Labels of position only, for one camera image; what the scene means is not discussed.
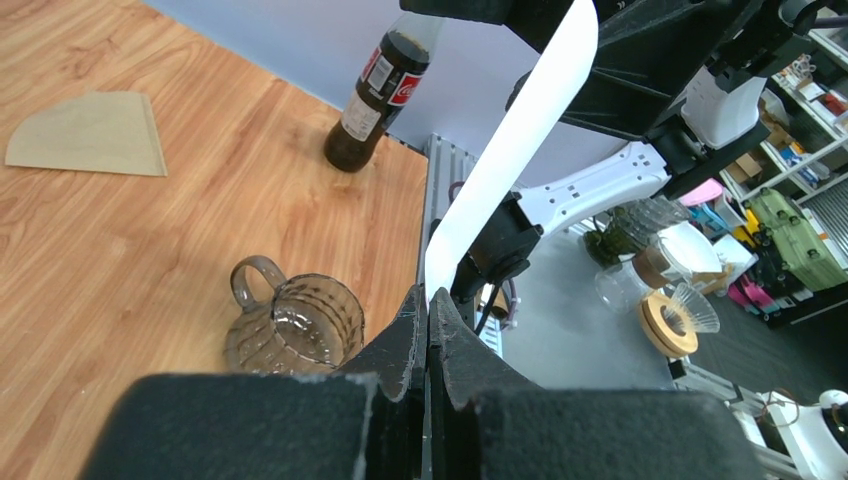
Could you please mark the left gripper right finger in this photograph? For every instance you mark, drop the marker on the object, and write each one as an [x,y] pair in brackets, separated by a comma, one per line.
[469,384]

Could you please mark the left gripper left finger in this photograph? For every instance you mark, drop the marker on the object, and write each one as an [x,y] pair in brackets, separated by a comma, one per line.
[382,398]

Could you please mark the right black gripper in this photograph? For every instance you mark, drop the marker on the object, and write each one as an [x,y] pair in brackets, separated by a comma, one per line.
[647,51]

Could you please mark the white paper coffee filter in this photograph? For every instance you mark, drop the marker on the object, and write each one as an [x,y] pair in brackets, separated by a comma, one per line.
[558,76]

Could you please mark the brown paper coffee filter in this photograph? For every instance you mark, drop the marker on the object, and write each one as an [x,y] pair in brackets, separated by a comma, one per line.
[107,132]

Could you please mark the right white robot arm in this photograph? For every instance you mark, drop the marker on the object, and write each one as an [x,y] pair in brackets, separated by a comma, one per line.
[716,111]

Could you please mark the clear ribbed glass pitcher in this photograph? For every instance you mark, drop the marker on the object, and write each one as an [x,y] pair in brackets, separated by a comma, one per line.
[306,324]

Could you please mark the cola bottle red cap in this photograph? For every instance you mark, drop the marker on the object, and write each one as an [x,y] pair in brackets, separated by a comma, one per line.
[386,84]

